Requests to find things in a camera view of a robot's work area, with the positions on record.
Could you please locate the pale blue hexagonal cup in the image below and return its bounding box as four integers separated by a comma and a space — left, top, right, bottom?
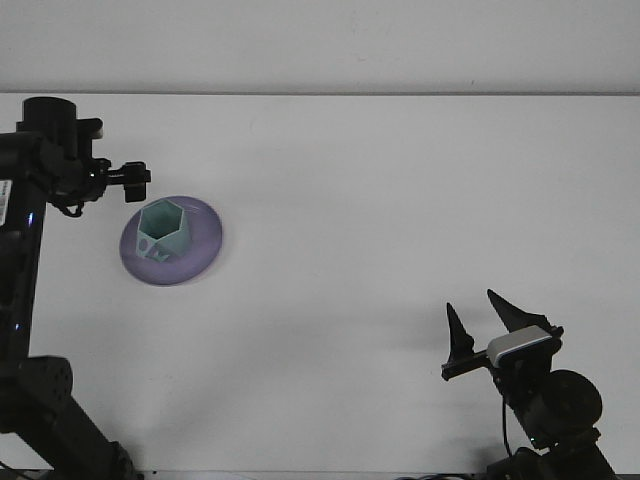
135, 199, 193, 264

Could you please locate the pale purple round plate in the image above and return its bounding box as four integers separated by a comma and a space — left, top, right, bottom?
118, 194, 226, 288

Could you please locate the thin dark loose cable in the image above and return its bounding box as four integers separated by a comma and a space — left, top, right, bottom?
392, 471, 474, 480

